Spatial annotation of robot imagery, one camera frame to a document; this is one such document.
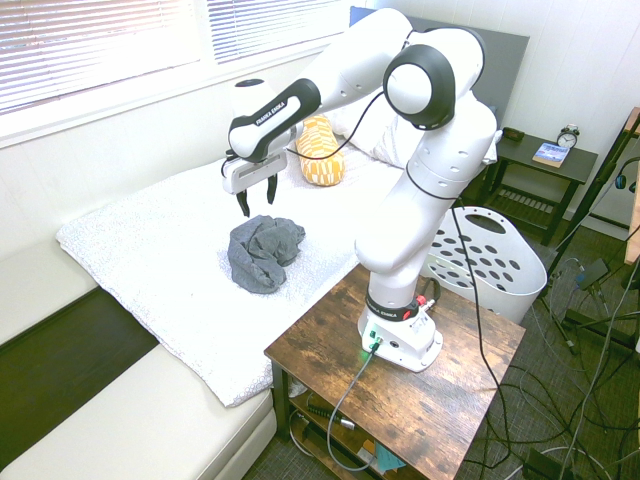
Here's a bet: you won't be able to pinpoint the white perforated laundry basket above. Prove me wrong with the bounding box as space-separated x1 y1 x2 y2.
418 205 549 326

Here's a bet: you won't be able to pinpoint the grey heathered garment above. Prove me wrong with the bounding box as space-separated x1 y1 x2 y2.
227 214 307 295

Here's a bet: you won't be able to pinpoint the black floor box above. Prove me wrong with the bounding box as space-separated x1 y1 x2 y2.
523 446 575 480

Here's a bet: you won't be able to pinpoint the yellow patterned bolster pillow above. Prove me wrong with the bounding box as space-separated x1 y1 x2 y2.
294 114 348 189

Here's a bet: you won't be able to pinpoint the rustic wooden side table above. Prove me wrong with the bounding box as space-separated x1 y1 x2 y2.
263 259 528 480

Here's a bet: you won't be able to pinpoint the grey cable with green plug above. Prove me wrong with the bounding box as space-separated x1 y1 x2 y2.
326 339 384 474

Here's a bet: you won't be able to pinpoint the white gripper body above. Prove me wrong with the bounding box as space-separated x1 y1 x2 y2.
221 149 289 196

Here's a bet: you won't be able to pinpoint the white pillow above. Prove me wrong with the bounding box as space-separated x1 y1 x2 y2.
327 94 417 170

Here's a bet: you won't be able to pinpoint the blue headphones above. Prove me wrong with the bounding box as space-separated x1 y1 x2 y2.
613 156 640 195

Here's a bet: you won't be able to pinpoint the black nightstand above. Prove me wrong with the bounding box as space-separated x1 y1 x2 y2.
480 127 600 247

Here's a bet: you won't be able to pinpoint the grey floor cable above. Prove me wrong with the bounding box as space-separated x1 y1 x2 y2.
562 279 640 480

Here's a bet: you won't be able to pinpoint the black alarm clock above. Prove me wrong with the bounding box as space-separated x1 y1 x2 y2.
556 123 582 150

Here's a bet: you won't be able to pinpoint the black tripod stand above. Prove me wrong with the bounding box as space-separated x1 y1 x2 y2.
548 118 640 354

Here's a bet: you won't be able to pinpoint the dark grey headboard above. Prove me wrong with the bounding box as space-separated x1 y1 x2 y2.
348 5 531 132

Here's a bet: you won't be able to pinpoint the black power adapter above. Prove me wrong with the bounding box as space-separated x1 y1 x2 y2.
576 257 611 292

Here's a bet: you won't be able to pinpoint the wide white window blind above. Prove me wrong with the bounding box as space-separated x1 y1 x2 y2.
0 0 204 117

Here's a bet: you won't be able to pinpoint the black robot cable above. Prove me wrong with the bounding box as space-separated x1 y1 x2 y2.
284 29 506 480

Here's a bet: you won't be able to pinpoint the teal paper note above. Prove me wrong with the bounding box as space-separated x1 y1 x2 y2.
371 443 407 474

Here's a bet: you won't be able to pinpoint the blue book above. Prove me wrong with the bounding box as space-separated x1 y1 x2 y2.
531 142 572 170

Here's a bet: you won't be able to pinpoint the light wooden desk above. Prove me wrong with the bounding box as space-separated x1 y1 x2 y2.
622 106 640 267

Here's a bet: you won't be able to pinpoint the white textured bedspread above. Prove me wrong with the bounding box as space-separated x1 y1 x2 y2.
55 145 404 409

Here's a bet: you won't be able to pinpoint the cream upholstered bed base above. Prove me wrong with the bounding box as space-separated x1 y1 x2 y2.
0 238 278 480

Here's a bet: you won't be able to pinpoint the narrow white window blind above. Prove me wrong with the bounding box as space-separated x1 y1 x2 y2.
205 0 370 66

